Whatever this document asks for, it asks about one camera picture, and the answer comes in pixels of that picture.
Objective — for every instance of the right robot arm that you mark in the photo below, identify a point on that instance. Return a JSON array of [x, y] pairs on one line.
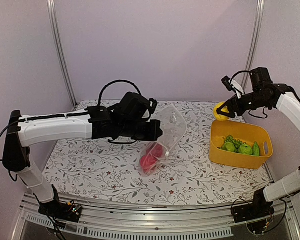
[[267, 95]]

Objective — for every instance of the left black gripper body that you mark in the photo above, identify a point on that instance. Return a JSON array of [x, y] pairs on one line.
[[132, 129]]

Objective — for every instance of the clear zip top bag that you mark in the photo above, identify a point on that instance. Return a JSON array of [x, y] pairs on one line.
[[174, 128]]

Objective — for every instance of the green grapes bunch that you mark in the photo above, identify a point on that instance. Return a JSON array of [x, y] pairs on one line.
[[230, 139]]

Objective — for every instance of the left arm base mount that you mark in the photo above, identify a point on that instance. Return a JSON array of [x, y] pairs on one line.
[[61, 211]]

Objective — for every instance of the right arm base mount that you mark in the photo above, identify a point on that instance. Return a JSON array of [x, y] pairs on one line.
[[259, 212]]

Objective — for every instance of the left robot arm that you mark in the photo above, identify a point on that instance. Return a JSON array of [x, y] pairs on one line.
[[124, 119]]

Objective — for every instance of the red apple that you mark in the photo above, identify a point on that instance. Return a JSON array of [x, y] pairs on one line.
[[148, 164], [156, 150]]

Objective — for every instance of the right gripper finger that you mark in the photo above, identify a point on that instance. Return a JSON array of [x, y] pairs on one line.
[[225, 106], [231, 114]]

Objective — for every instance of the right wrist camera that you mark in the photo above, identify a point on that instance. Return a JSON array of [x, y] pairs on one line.
[[233, 86]]

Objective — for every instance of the left aluminium post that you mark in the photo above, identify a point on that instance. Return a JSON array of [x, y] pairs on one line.
[[51, 7]]

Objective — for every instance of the yellow plastic basket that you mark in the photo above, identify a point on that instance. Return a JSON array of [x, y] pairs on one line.
[[243, 131]]

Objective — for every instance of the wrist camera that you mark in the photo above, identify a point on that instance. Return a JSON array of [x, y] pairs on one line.
[[151, 107], [233, 86]]

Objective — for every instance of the floral tablecloth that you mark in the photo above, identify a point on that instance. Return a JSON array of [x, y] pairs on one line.
[[100, 170]]

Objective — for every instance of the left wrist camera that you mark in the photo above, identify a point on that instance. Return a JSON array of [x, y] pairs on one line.
[[151, 107]]

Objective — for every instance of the aluminium front rail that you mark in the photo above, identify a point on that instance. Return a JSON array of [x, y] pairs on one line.
[[107, 220]]

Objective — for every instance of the green cucumber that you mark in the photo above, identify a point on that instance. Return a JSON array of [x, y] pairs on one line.
[[256, 149]]

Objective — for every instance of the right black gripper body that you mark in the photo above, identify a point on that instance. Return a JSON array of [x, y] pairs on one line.
[[242, 109]]

